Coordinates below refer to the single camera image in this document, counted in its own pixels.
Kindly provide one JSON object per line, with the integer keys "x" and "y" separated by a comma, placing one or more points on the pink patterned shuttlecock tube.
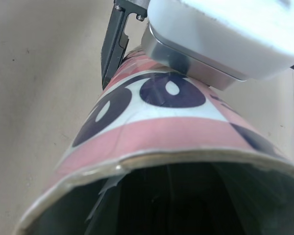
{"x": 161, "y": 132}

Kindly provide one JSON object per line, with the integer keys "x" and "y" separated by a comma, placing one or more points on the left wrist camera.
{"x": 223, "y": 31}

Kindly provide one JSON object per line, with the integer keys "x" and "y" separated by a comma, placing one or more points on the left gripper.
{"x": 131, "y": 7}

